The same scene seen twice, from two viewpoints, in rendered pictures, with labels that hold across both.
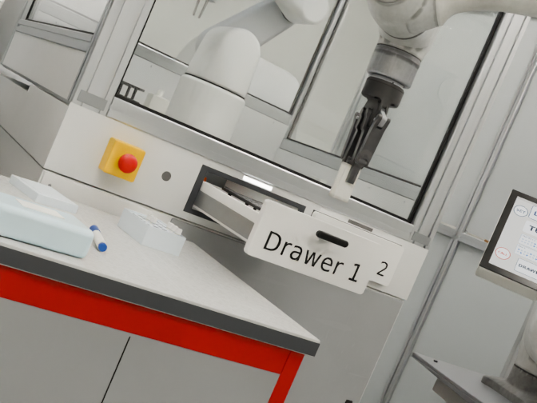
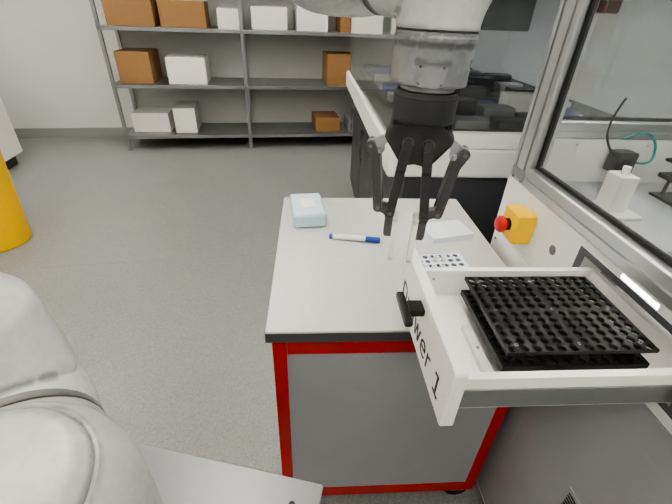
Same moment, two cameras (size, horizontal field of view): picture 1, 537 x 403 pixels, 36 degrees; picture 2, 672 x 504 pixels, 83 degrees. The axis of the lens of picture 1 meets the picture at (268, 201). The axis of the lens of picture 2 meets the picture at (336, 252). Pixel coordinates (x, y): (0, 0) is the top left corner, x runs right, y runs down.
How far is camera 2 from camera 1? 1.80 m
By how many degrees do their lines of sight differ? 109
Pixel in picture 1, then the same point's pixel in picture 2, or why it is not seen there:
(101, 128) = (520, 196)
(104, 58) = (527, 135)
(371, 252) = (446, 370)
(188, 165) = (569, 243)
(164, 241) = not seen: hidden behind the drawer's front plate
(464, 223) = not seen: outside the picture
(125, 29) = (540, 105)
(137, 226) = (425, 257)
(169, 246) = not seen: hidden behind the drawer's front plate
